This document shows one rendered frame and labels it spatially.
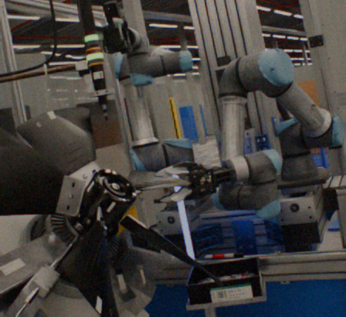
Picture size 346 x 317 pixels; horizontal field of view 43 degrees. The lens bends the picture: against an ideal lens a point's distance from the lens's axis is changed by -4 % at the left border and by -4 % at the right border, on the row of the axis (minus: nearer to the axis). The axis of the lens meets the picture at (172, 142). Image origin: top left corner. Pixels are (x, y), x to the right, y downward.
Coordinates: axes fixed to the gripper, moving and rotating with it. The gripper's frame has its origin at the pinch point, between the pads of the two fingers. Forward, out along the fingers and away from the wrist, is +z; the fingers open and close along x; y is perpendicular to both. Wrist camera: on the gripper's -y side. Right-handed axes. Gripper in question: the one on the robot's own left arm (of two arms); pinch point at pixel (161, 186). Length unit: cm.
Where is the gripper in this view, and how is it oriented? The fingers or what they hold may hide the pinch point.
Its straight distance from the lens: 127.6
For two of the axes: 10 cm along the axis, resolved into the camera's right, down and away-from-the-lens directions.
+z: -9.6, 2.1, -2.0
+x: 1.8, 9.7, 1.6
